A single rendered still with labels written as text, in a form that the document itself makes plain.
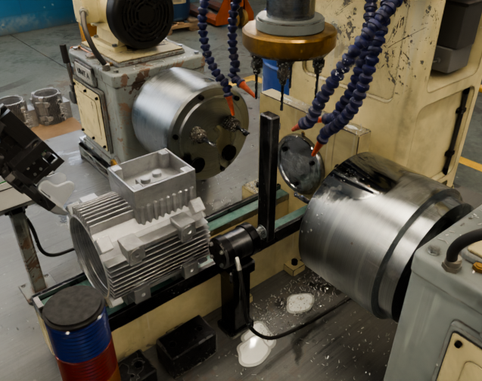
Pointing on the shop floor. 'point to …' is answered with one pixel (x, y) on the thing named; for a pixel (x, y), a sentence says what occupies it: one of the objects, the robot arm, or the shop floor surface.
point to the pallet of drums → (182, 7)
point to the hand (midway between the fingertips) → (58, 212)
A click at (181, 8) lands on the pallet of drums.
